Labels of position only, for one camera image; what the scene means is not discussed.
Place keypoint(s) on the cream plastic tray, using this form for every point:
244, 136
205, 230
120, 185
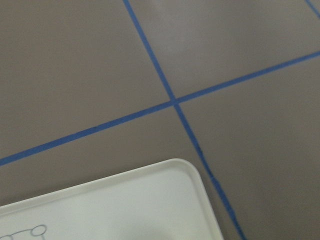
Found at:
162, 201

